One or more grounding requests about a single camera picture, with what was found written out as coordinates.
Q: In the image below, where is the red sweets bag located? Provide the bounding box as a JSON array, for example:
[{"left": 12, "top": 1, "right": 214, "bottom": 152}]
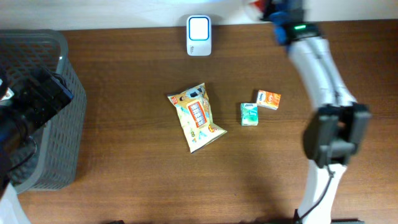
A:
[{"left": 249, "top": 0, "right": 268, "bottom": 12}]

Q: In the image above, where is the orange tissue pack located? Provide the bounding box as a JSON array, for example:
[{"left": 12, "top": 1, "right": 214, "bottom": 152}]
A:
[{"left": 256, "top": 90, "right": 281, "bottom": 110}]

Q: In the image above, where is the green tissue pack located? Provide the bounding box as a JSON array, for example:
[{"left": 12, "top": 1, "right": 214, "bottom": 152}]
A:
[{"left": 241, "top": 103, "right": 259, "bottom": 126}]

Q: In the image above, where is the yellow snack bag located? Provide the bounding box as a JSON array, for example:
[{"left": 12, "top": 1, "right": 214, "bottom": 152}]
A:
[{"left": 167, "top": 83, "right": 227, "bottom": 154}]

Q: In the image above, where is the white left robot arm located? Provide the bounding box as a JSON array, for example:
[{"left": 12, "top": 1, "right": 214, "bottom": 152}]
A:
[{"left": 1, "top": 67, "right": 73, "bottom": 223}]

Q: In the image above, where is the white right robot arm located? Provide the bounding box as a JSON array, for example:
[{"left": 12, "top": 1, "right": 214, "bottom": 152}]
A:
[{"left": 259, "top": 0, "right": 371, "bottom": 224}]

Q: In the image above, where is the grey plastic mesh basket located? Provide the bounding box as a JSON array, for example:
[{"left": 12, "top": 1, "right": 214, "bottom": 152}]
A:
[{"left": 1, "top": 30, "right": 87, "bottom": 194}]

